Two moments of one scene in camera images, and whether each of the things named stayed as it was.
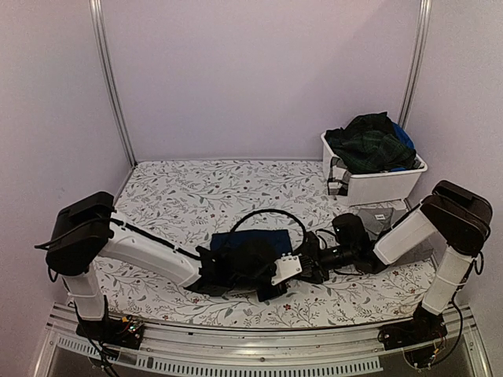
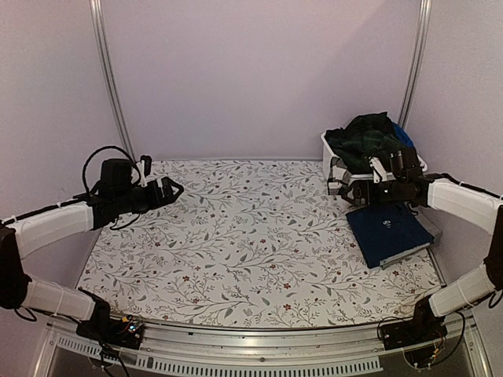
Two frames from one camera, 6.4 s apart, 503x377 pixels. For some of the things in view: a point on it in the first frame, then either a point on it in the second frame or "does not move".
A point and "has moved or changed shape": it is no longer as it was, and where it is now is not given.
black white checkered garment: (338, 180) does not move
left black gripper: (276, 294) → (157, 200)
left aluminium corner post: (96, 11) does not move
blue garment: (279, 239) has moved or changed shape
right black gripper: (318, 272) → (357, 201)
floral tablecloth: (185, 202) does not move
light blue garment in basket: (402, 136) does not move
